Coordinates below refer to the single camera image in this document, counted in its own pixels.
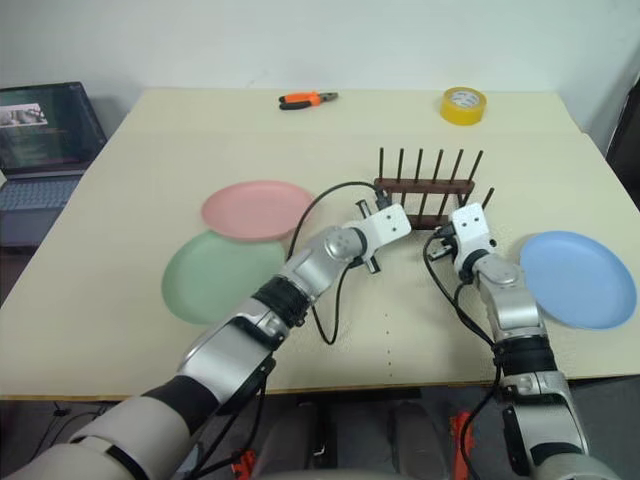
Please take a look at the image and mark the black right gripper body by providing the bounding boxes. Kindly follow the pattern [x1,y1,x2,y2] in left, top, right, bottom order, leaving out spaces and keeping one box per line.
[426,223,457,262]

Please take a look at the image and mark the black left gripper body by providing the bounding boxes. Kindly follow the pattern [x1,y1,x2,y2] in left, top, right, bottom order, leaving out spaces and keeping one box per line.
[354,198,382,275]

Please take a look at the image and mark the pink plate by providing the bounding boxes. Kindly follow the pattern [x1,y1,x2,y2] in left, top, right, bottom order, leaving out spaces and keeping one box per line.
[201,180,316,245]

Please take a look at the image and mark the wooden dish rack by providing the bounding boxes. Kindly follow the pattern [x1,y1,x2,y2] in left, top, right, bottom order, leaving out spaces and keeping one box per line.
[373,146,496,231]

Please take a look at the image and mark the orange black pliers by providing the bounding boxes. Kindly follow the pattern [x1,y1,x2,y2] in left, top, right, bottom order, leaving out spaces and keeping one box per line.
[277,90,340,112]

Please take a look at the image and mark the yellow tape roll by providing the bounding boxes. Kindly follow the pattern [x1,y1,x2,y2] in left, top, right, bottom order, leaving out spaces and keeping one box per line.
[439,86,488,126]

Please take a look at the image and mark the blue plate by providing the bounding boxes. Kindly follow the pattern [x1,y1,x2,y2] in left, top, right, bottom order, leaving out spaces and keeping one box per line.
[518,230,639,331]

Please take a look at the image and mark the green plate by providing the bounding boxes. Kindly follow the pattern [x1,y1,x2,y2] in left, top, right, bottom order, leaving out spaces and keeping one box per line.
[160,229,287,327]

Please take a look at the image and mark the dark rounded shape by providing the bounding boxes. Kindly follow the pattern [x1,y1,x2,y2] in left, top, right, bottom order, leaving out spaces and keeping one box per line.
[390,399,454,474]
[294,399,391,476]

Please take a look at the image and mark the red plastic part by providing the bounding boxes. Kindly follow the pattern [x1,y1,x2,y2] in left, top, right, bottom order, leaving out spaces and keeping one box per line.
[451,412,475,480]
[231,448,257,477]

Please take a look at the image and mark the dark furniture piece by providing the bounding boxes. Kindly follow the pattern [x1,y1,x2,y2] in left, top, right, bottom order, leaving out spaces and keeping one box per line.
[606,82,640,211]

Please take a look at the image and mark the dark grey laptop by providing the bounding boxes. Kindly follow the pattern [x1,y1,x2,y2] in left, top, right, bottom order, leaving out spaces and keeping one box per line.
[0,81,108,217]

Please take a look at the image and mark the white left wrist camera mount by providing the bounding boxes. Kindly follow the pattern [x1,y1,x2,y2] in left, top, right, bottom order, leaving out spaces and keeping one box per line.
[352,203,413,261]

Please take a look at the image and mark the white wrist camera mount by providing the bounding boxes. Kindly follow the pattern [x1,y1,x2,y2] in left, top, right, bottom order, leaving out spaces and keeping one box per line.
[352,203,413,261]
[451,201,497,267]

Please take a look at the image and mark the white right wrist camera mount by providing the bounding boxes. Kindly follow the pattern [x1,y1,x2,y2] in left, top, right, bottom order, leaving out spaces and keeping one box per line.
[451,201,497,267]

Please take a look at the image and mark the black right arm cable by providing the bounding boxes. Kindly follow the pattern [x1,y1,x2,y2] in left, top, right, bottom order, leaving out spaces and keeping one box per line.
[422,227,501,480]

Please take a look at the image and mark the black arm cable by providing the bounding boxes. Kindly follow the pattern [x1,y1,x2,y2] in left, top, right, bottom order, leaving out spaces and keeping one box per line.
[422,227,501,480]
[287,180,392,346]

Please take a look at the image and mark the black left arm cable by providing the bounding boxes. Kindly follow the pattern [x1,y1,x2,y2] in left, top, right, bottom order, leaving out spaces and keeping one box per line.
[287,180,392,346]

